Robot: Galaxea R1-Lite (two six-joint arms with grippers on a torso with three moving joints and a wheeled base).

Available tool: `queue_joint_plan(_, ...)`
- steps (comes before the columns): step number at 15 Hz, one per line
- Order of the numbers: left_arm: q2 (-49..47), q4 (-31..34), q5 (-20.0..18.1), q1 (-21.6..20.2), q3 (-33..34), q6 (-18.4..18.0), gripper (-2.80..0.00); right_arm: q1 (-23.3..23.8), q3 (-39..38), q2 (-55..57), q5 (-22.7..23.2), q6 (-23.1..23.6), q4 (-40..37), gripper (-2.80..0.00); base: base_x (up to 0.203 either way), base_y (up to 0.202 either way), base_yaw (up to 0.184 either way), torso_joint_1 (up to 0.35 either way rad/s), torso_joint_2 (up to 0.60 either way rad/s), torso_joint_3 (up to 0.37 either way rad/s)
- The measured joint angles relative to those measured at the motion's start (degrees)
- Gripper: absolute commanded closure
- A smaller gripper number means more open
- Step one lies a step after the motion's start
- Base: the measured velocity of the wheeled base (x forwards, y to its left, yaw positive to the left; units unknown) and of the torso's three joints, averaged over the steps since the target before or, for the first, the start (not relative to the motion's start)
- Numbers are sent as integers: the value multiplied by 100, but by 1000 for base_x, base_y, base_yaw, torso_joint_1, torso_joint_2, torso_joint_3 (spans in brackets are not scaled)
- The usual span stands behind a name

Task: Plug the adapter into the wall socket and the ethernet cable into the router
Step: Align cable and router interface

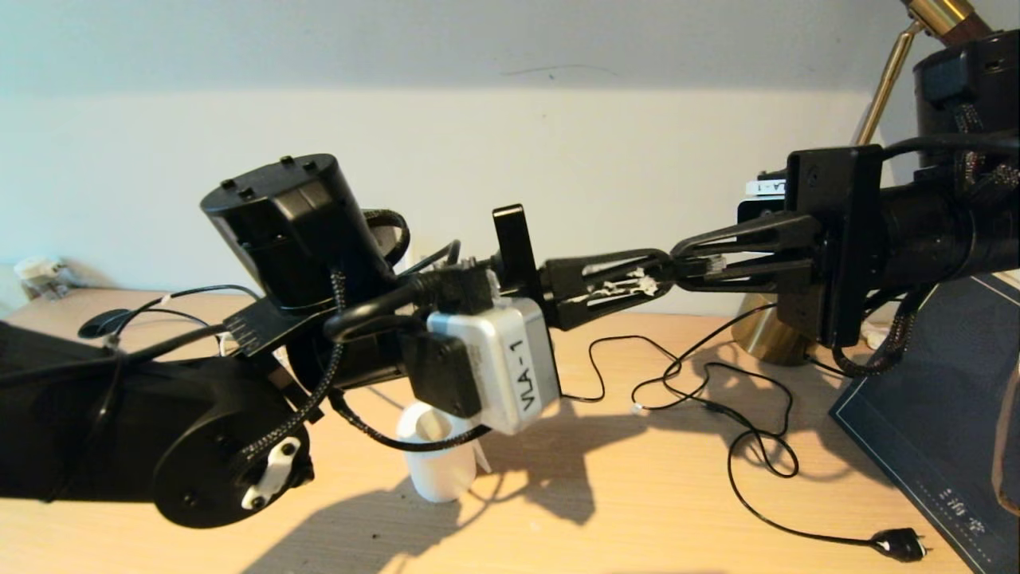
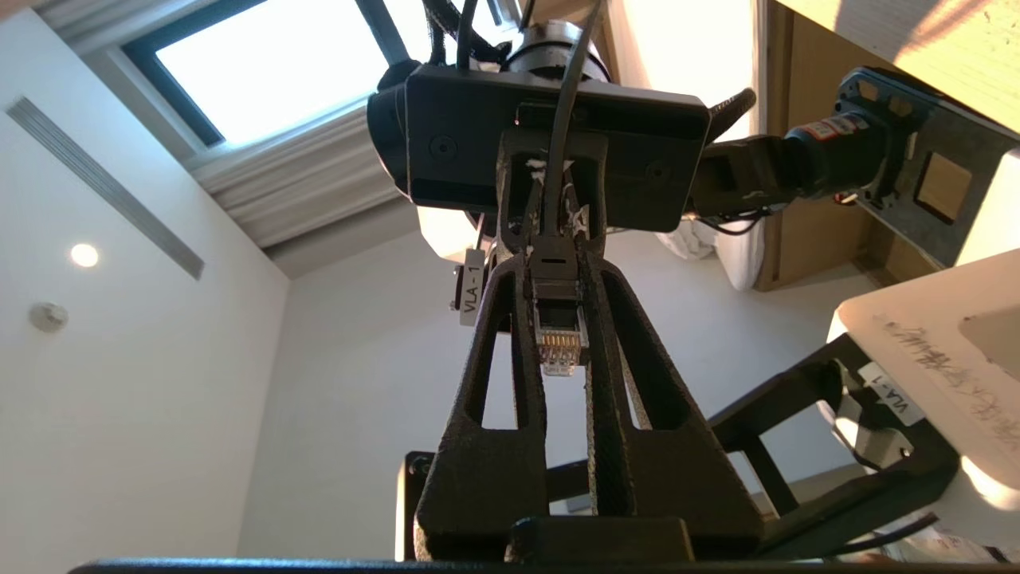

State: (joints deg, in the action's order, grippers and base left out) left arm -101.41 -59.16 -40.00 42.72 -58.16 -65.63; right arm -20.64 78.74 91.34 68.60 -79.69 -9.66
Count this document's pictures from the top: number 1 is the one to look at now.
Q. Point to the white toilet paper roll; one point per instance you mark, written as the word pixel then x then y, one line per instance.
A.
pixel 438 478

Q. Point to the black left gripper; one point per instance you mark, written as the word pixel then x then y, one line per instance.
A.
pixel 516 247

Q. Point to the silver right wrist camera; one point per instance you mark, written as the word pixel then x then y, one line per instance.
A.
pixel 761 209

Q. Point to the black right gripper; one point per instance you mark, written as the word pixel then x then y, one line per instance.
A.
pixel 849 239

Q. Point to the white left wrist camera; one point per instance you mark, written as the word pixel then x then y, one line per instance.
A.
pixel 510 359

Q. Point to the brass desk lamp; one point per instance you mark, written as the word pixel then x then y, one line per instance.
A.
pixel 757 335

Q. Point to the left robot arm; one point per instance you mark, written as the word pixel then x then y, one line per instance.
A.
pixel 119 422

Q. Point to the dark blue gift bag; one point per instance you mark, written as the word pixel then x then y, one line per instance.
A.
pixel 916 446

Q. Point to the small white connector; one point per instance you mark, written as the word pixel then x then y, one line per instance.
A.
pixel 875 341

